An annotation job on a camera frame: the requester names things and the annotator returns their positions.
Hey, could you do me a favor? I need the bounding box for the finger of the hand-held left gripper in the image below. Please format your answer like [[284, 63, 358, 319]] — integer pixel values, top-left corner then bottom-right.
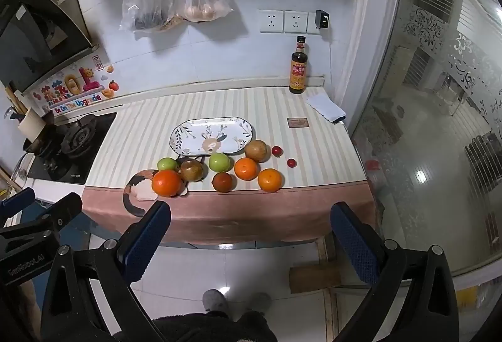
[[0, 194, 84, 245], [0, 187, 37, 225]]

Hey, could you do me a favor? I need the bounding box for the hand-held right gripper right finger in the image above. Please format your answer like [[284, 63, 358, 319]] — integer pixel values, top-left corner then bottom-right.
[[329, 202, 460, 342]]

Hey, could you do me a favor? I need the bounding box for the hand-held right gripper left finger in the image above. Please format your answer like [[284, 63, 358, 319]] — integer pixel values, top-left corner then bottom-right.
[[39, 200, 173, 342]]

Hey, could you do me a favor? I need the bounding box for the large orange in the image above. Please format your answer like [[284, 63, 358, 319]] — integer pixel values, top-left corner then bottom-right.
[[151, 169, 184, 198]]

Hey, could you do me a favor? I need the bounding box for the dark red apple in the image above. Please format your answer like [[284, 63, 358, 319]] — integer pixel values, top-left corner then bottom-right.
[[212, 171, 236, 194]]

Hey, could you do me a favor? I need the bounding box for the orange tangerine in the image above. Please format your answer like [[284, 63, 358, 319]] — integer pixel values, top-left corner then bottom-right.
[[234, 156, 259, 181], [257, 168, 284, 192]]

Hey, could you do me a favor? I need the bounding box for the oval patterned ceramic plate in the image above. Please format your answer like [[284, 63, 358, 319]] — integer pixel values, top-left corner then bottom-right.
[[169, 116, 257, 155]]

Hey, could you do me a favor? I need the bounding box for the yellow brown apple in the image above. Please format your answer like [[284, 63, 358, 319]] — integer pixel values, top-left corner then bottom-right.
[[244, 140, 272, 164]]

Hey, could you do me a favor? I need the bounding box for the cat shaped mat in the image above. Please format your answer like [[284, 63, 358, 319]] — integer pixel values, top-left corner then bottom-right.
[[123, 156, 206, 217]]

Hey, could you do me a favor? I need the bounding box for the brown cardboard box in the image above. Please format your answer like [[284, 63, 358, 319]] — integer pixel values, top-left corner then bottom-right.
[[289, 266, 342, 293]]

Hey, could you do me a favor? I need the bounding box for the beige utensil holder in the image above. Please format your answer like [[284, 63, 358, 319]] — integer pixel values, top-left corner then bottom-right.
[[19, 109, 48, 141]]

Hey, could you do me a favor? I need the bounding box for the black gas stove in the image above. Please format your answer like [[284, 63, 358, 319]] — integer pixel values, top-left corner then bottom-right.
[[25, 112, 117, 186]]

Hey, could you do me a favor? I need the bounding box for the person's black clothing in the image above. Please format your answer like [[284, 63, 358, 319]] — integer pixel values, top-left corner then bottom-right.
[[114, 310, 279, 342]]

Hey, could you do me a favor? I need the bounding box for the striped tablecloth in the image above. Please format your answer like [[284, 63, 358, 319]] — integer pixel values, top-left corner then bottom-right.
[[82, 85, 377, 246]]

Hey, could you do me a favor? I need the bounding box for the white folded cloth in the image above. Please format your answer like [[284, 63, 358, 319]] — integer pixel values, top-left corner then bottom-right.
[[306, 92, 347, 125]]

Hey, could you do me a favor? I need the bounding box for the range hood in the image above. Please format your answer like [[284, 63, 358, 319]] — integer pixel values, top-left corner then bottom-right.
[[0, 0, 99, 92]]

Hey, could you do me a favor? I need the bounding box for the frosted glass sliding door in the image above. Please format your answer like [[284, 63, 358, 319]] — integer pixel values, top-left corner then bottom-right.
[[349, 0, 502, 288]]

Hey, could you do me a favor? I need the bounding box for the dark sauce bottle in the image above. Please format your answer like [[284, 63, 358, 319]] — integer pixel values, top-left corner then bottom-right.
[[289, 35, 308, 94]]

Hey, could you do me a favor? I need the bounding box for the colourful wall sticker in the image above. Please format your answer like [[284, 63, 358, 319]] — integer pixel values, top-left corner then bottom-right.
[[33, 54, 118, 115]]

